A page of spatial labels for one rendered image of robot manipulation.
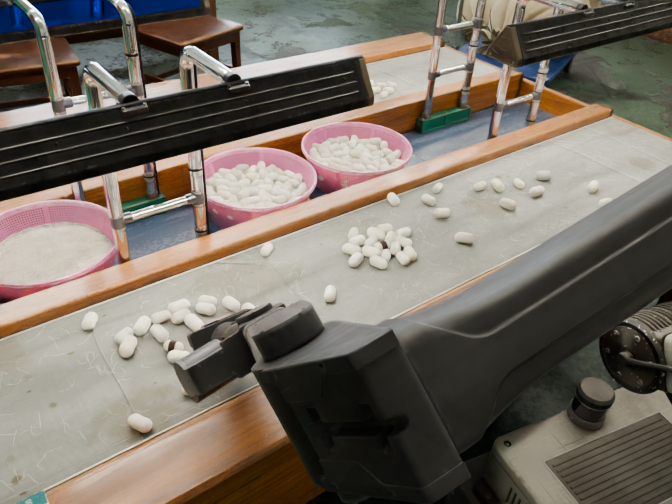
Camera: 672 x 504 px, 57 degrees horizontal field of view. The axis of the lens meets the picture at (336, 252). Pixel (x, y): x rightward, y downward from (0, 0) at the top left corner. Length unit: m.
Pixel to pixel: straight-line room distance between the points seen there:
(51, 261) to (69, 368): 0.28
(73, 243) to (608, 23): 1.18
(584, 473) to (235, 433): 0.68
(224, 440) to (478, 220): 0.74
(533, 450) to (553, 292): 0.97
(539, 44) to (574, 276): 1.03
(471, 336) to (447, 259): 0.92
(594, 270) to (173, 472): 0.62
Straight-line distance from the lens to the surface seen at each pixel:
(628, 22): 1.58
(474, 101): 1.99
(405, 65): 2.14
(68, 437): 0.92
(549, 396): 2.05
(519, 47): 1.28
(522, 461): 1.25
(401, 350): 0.27
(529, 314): 0.30
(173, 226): 1.38
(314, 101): 0.96
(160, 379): 0.96
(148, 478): 0.83
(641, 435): 1.38
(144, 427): 0.89
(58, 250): 1.25
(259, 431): 0.85
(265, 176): 1.42
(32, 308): 1.09
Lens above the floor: 1.44
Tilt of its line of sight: 36 degrees down
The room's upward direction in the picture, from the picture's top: 4 degrees clockwise
